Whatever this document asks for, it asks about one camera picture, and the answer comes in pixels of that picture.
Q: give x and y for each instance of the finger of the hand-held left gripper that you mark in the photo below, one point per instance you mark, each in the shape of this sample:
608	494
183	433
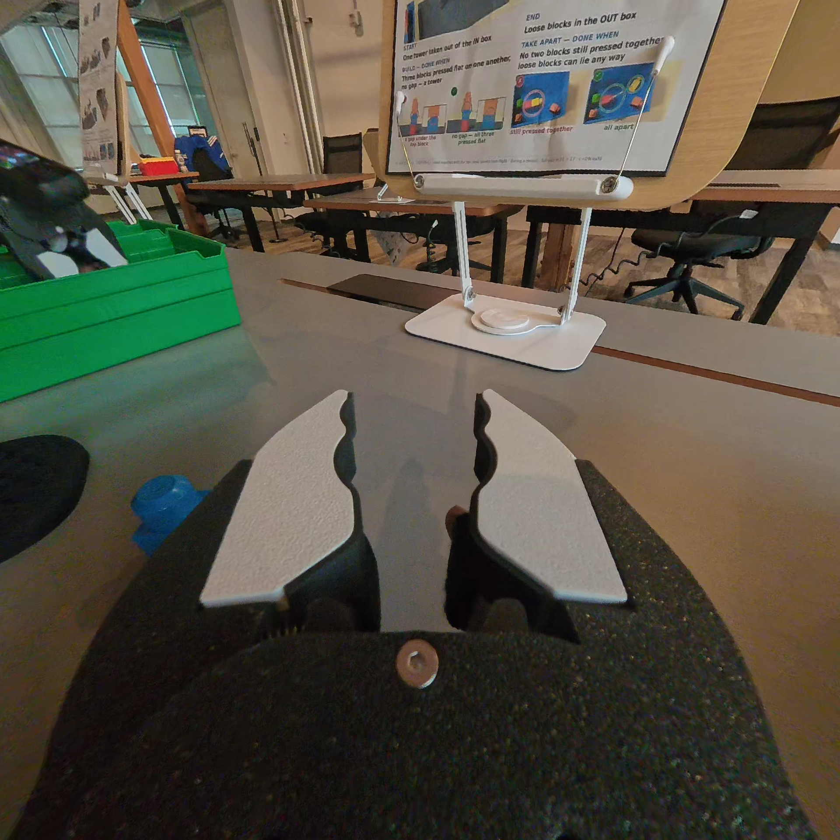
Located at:
59	268
105	249

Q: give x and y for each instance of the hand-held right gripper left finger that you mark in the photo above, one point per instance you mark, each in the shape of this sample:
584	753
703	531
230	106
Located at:
289	512

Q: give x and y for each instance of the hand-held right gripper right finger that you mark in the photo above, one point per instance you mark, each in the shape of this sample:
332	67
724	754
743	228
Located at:
544	512

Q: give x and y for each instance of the green plastic bin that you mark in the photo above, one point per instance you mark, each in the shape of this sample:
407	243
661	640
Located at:
131	308

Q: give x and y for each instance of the blue mega block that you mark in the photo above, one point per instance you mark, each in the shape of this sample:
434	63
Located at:
161	508

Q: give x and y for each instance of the wooden desk with black legs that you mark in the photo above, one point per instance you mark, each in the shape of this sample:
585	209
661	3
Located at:
354	200
275	182
167	177
774	190

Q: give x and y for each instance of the red box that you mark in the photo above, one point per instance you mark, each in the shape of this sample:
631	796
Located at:
157	166

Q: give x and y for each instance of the wooden board with picture sheet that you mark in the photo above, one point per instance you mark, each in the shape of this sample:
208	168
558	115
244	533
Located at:
98	85

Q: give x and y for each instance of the blue jacket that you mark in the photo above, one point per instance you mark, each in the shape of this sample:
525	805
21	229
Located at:
200	157

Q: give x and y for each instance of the slanted wooden beam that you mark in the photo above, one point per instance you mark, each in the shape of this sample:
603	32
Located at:
154	111

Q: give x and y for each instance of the white document stand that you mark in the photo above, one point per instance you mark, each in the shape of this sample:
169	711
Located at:
505	331

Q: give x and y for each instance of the black round pad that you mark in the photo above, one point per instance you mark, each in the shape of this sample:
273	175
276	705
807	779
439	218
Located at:
36	492

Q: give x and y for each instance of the black flat plate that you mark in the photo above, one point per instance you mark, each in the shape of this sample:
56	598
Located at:
387	290

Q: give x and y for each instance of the black office chair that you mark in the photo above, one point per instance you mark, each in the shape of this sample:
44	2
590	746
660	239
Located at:
689	253
342	154
459	239

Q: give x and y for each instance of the small white stand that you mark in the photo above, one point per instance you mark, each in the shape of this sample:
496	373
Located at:
390	193

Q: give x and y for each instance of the printed instruction sheet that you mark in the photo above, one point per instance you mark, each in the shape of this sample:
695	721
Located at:
525	85

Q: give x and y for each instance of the wooden display board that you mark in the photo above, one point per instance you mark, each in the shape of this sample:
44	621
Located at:
728	118

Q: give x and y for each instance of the wooden post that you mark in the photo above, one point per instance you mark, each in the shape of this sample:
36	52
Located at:
561	253

